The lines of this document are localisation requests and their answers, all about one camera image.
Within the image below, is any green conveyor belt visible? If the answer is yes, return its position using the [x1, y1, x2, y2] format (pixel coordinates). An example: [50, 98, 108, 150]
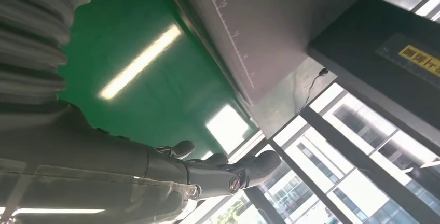
[58, 0, 258, 160]

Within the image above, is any black inbound scanner machine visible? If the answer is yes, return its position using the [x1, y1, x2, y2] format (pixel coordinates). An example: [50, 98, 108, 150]
[161, 0, 440, 148]

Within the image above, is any thin black scanner cable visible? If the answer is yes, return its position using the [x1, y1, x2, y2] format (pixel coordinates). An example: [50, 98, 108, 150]
[295, 67, 329, 113]

